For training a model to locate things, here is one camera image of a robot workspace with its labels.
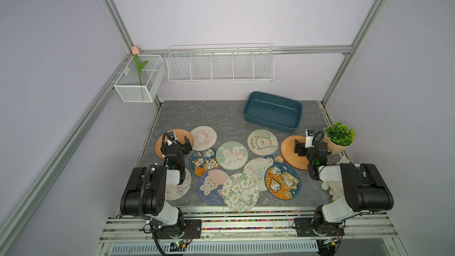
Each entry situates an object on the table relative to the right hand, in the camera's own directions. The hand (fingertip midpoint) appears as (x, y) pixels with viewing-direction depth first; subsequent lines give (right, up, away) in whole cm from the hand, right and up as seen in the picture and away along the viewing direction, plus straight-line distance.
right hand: (304, 138), depth 95 cm
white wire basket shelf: (-46, +42, +5) cm, 63 cm away
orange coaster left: (-71, +1, +10) cm, 72 cm away
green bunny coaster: (-39, -9, +2) cm, 41 cm away
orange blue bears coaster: (-14, -20, -8) cm, 26 cm away
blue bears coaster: (-55, -12, -1) cm, 57 cm away
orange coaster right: (-7, -11, -1) cm, 12 cm away
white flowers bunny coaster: (-35, -24, -11) cm, 44 cm away
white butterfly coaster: (-26, -15, -3) cm, 30 cm away
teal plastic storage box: (-12, +15, +22) cm, 29 cm away
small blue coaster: (-14, -11, -1) cm, 18 cm away
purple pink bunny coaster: (-50, -22, -10) cm, 55 cm away
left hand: (-68, 0, -3) cm, 68 cm away
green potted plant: (+14, +1, -8) cm, 16 cm away
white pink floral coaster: (-67, -25, -10) cm, 72 cm away
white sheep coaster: (-22, -3, +7) cm, 23 cm away
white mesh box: (-86, +31, -5) cm, 91 cm away
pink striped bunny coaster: (-56, -1, +8) cm, 56 cm away
